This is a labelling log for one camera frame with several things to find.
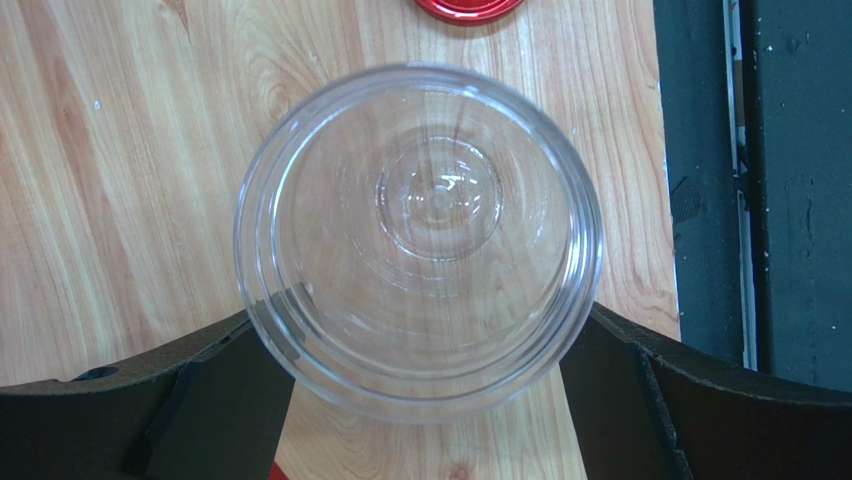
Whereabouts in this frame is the red jar lid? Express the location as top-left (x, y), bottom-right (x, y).
top-left (415, 0), bottom-right (523, 26)

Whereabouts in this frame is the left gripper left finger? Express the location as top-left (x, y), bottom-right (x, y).
top-left (1, 313), bottom-right (294, 479)

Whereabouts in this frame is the clear plastic jar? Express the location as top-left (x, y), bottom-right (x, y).
top-left (233, 63), bottom-right (605, 424)

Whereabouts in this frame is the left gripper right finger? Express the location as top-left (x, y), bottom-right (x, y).
top-left (560, 305), bottom-right (851, 479)

